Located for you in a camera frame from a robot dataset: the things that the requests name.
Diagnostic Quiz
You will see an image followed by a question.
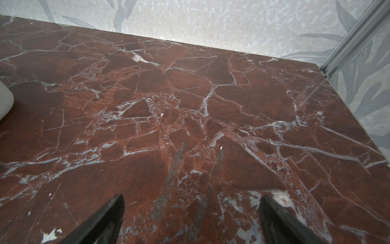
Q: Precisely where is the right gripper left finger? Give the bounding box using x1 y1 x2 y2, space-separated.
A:
60 194 125 244

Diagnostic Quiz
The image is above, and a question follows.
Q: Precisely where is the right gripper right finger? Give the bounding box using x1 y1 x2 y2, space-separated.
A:
259 196 324 244

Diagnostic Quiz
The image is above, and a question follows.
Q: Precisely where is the white plastic storage box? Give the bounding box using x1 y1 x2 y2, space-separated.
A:
0 81 14 120

